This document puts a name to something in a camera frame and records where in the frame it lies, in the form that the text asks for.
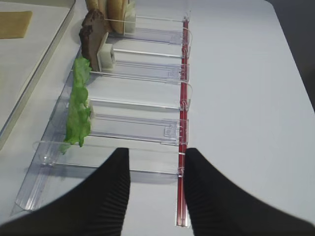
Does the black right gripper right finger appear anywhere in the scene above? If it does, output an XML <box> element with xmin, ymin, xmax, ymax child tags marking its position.
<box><xmin>184</xmin><ymin>148</ymin><xmax>315</xmax><ymax>236</ymax></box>

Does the yellow cheese slice on tray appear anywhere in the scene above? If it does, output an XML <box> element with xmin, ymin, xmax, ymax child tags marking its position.
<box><xmin>0</xmin><ymin>11</ymin><xmax>32</xmax><ymax>39</ymax></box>

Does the bun half in right rack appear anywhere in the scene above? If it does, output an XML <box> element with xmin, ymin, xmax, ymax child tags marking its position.
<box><xmin>85</xmin><ymin>0</ymin><xmax>129</xmax><ymax>34</ymax></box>

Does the green lettuce leaf in rack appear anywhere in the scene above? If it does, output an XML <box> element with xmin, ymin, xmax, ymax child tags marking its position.
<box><xmin>60</xmin><ymin>56</ymin><xmax>92</xmax><ymax>154</ymax></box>

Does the brown meat patty in rack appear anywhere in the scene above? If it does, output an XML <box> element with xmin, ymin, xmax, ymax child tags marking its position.
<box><xmin>79</xmin><ymin>9</ymin><xmax>107</xmax><ymax>71</ymax></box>

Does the clear right acrylic rack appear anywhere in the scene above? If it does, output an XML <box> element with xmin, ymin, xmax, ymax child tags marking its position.
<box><xmin>13</xmin><ymin>6</ymin><xmax>192</xmax><ymax>227</ymax></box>

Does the white metal tray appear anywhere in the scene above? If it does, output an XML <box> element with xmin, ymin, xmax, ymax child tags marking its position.
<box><xmin>0</xmin><ymin>0</ymin><xmax>75</xmax><ymax>146</ymax></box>

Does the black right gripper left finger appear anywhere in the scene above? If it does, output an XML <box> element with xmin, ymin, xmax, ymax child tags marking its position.
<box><xmin>0</xmin><ymin>147</ymin><xmax>130</xmax><ymax>236</ymax></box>

